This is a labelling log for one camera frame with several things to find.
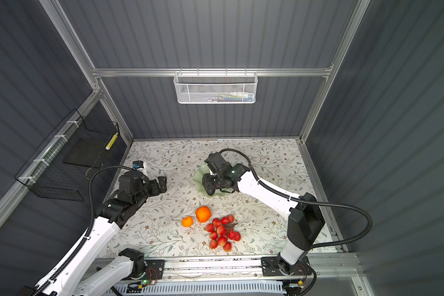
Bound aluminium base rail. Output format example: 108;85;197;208
155;253;365;284

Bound black wire basket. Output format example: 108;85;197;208
15;112;120;202

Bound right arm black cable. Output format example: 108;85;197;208
219;148;373;250

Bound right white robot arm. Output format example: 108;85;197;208
202;152;325;275

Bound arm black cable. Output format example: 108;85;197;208
29;165;136;296
219;148;373;250

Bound yellow marker in basket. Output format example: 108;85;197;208
105;132;119;150

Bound green scalloped fruit bowl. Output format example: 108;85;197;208
193;164;212;197

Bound red fake grape bunch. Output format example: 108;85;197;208
204;214;241;253

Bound items in white basket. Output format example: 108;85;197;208
200;91;255;104

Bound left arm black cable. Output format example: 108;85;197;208
29;165;136;296

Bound large fake orange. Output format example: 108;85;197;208
195;206;212;223

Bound white wire mesh basket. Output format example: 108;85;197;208
173;73;259;104

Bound small fake tangerine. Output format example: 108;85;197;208
181;217;194;228

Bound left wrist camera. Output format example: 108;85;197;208
132;160;148;176

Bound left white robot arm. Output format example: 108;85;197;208
18;168;167;296

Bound black pad in basket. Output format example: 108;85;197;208
63;139;110;168

